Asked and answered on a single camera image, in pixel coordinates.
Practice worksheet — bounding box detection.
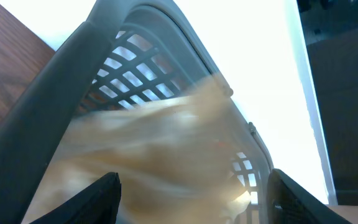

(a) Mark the beige PanBee snack bag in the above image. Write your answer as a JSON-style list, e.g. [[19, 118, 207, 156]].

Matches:
[[24, 76, 250, 223]]

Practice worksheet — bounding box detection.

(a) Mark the grey plastic lattice basket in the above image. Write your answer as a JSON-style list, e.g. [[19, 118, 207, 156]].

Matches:
[[0, 1, 272, 223]]

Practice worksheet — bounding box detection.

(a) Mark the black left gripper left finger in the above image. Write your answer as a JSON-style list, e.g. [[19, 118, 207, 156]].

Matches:
[[31, 172, 121, 224]]

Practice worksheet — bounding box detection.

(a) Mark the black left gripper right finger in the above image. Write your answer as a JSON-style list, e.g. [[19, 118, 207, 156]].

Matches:
[[266, 169, 351, 224]]

